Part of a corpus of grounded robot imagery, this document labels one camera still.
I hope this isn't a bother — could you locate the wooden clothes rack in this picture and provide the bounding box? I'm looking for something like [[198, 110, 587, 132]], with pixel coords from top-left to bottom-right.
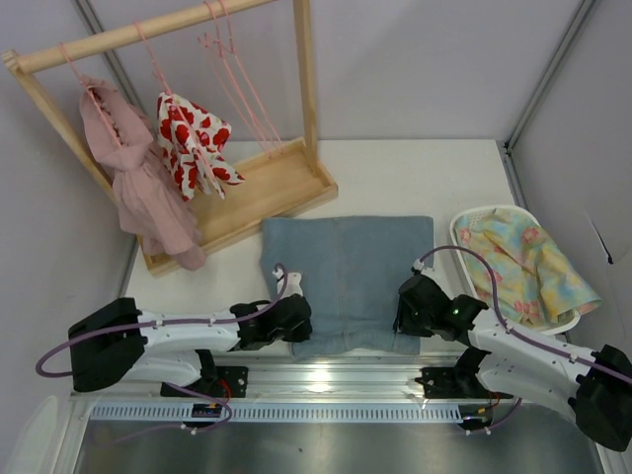
[[2, 1, 338, 253]]

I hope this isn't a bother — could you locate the white perforated plastic basket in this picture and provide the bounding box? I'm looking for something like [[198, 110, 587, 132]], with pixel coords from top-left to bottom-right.
[[447, 204, 581, 336]]

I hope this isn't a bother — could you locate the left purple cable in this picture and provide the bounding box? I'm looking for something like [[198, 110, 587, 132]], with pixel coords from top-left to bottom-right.
[[35, 262, 289, 381]]

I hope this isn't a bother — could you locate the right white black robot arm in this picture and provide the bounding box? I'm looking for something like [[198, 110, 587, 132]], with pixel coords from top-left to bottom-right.
[[394, 275, 631, 452]]

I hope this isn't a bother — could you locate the pastel floral cloth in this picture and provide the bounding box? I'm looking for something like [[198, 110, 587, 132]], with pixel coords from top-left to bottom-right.
[[456, 209, 601, 330]]

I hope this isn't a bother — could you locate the light blue denim skirt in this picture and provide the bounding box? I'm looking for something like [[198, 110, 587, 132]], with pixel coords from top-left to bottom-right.
[[260, 216, 435, 359]]

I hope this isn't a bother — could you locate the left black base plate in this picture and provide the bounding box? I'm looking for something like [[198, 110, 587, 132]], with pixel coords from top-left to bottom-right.
[[187, 366, 249, 400]]

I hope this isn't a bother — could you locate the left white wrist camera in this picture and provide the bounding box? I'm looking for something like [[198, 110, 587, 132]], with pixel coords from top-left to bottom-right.
[[273, 269, 303, 298]]

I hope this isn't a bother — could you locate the pink wire hanger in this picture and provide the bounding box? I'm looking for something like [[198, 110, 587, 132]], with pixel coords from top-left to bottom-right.
[[197, 0, 284, 158]]

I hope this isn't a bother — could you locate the red floral white garment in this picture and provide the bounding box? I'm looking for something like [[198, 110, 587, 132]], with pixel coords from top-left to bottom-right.
[[156, 92, 244, 201]]

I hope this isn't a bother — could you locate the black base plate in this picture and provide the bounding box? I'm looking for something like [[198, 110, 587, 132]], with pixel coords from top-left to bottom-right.
[[187, 366, 249, 400], [414, 366, 489, 399]]

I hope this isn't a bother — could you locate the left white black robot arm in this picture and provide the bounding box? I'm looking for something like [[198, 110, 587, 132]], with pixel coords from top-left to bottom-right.
[[68, 293, 312, 393]]

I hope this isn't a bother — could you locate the white slotted cable duct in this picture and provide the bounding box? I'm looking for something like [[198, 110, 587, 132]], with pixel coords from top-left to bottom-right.
[[89, 402, 463, 424]]

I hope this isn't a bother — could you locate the aluminium mounting rail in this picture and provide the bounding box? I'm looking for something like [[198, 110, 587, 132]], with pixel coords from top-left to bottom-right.
[[68, 351, 606, 407]]

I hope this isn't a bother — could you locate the pink hanger with dress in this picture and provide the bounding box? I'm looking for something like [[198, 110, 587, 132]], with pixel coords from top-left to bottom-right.
[[57, 42, 122, 148]]

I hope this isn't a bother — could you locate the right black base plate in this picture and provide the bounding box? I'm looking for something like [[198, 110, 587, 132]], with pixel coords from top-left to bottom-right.
[[414, 366, 489, 399]]

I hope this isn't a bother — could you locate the pink dress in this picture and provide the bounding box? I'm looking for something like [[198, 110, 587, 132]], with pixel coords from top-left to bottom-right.
[[79, 75, 206, 272]]

